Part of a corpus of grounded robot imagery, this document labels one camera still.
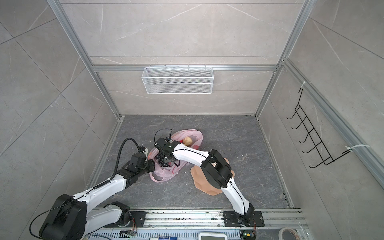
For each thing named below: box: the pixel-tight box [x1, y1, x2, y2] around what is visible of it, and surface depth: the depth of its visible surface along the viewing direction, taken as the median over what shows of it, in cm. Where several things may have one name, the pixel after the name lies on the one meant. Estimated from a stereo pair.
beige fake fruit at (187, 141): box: [183, 136, 193, 146], surface depth 100 cm
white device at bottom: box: [199, 232, 228, 240], surface depth 67 cm
